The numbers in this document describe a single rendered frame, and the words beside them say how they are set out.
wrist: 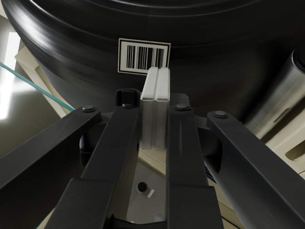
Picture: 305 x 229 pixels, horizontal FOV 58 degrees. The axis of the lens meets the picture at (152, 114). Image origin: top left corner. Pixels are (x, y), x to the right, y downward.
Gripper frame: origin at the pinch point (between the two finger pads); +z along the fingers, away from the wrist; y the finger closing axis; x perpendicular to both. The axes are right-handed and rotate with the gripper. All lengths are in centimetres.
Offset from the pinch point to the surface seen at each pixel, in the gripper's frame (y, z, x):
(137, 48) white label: -2.9, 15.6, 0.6
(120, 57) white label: -4.9, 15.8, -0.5
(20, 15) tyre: -19.3, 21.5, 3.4
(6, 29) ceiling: -188, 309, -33
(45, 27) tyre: -15.1, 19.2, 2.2
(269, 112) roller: 15.9, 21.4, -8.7
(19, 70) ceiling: -198, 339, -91
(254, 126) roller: 15.6, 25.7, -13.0
